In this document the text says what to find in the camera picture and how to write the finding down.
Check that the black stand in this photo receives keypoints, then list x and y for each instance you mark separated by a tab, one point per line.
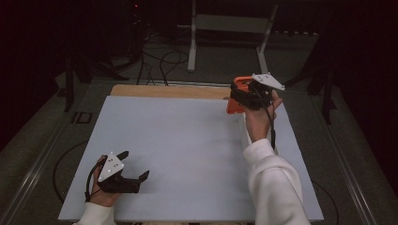
327	100
69	87

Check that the person's left hand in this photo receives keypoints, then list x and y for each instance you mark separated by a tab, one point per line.
103	198

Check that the dark device with red light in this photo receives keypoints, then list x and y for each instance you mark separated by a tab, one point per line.
136	5

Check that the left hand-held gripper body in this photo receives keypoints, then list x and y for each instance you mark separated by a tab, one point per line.
112	167

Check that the wooden board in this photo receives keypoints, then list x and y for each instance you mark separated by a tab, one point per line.
162	91

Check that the grey metal stand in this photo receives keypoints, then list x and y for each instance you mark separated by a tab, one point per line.
231	23

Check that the orange phone case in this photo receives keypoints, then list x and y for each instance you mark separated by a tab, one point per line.
233	108

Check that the person's right hand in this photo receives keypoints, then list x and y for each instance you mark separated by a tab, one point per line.
258	123

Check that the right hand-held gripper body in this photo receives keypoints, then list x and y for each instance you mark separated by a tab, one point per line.
261	97

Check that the black rectangular floor frame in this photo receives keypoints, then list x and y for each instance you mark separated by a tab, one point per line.
74	117

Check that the metal floor rail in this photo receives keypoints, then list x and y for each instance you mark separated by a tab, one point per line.
350	175
31	178

